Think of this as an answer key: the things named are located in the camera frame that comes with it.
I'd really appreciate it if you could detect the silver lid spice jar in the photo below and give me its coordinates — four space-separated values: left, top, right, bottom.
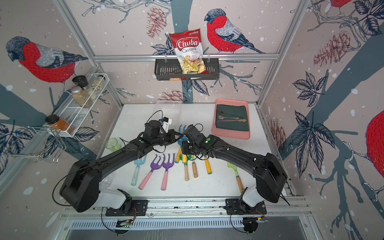
71 86 92 108

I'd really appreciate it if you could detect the metal spoon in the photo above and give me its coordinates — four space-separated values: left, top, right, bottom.
217 110 243 120

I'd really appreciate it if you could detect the green transparent cup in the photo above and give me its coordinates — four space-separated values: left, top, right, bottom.
105 138 123 153

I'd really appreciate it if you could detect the iridescent spoon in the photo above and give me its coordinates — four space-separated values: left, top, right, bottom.
217 118 247 123

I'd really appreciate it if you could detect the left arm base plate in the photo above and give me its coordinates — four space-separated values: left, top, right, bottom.
106 200 149 217

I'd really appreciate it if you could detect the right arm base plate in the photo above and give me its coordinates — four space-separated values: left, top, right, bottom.
223 198 267 215

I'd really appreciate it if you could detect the aluminium frame post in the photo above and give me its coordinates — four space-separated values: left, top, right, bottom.
53 0 124 109

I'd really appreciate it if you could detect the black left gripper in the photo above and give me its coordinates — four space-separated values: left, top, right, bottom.
151 129 184 147

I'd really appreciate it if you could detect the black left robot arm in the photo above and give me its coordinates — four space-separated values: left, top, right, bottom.
59 120 183 213

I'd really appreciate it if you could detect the light blue rake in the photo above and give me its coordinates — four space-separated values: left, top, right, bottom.
131 156 147 186

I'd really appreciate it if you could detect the clear plastic storage box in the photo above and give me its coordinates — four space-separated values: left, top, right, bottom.
153 100 182 129

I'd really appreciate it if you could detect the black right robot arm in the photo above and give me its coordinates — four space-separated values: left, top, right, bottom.
182 125 288 203

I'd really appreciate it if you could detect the purple rake pink handle left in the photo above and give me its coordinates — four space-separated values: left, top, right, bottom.
139 155 164 190

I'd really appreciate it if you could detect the blue rake yellow handle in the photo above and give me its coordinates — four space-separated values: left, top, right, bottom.
204 156 212 175
175 125 186 163

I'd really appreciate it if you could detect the orange spice jar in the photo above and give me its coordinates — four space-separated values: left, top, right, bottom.
46 115 75 134

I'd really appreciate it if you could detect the white wire shelf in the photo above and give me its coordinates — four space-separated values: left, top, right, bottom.
45 73 110 137

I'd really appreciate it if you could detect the green rake wooden handle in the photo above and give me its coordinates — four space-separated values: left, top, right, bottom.
182 154 189 182

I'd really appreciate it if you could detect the pale spice jar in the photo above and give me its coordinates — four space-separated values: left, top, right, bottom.
91 75 106 91

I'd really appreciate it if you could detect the lime rake wooden handle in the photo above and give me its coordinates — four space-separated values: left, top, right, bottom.
227 162 244 193
191 160 199 178

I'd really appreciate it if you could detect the dark green cloth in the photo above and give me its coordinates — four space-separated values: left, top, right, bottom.
215 105 250 132

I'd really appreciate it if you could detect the purple rake pink handle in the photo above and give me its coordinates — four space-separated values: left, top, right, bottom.
139 155 164 190
161 154 176 191

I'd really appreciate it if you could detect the black wire basket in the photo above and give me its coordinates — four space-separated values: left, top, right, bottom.
155 59 220 81

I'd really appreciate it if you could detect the purple rake pink handle right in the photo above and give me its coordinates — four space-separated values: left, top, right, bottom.
161 154 176 191

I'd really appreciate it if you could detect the red chips bag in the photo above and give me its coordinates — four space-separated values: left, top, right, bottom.
170 29 209 75

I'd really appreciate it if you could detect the black lid spice jar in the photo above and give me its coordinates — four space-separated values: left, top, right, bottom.
72 76 90 90

